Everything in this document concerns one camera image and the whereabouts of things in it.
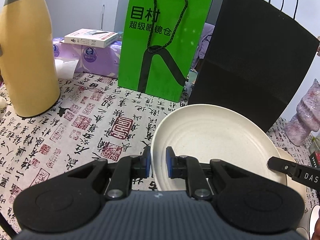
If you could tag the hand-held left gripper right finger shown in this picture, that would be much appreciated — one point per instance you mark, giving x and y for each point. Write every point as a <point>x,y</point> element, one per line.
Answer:
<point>168,163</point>

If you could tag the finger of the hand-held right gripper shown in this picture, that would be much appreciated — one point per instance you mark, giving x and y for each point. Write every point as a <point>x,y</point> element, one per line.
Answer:
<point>295,171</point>

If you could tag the purple tissue pack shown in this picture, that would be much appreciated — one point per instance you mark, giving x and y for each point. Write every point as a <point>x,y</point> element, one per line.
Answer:
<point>100,57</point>

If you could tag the pink ceramic vase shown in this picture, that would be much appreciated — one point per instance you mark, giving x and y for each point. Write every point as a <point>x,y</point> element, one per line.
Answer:
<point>305,115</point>

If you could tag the purple sofa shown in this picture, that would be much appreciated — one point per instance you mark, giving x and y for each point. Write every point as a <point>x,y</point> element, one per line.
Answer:
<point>205,45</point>

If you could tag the green paper bag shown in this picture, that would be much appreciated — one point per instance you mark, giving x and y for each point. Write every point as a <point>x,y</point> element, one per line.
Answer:
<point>130,67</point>

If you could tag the large cream plate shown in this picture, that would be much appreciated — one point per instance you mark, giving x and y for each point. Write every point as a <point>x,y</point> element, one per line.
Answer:
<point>212,135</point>

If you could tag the yellow thermos jug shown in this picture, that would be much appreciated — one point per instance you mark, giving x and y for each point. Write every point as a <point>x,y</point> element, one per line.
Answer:
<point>27,62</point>

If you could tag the flat white box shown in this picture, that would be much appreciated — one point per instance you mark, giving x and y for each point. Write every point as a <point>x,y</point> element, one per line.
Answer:
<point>87,38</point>

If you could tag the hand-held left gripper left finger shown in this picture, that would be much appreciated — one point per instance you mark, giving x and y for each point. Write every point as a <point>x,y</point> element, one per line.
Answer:
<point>148,160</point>

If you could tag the small cream plate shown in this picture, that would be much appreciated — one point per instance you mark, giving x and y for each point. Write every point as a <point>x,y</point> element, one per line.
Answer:
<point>285,153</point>

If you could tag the black paper bag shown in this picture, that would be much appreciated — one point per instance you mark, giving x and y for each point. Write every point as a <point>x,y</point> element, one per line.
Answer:
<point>250,67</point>

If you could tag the grey refrigerator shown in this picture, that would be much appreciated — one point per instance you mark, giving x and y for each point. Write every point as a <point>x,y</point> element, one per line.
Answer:
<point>217,2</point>

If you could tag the red black box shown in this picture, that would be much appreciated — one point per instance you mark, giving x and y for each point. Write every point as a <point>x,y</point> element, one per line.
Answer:
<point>315,158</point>

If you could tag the calligraphy print tablecloth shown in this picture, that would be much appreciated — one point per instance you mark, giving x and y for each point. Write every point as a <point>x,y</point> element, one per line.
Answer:
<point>75,130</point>

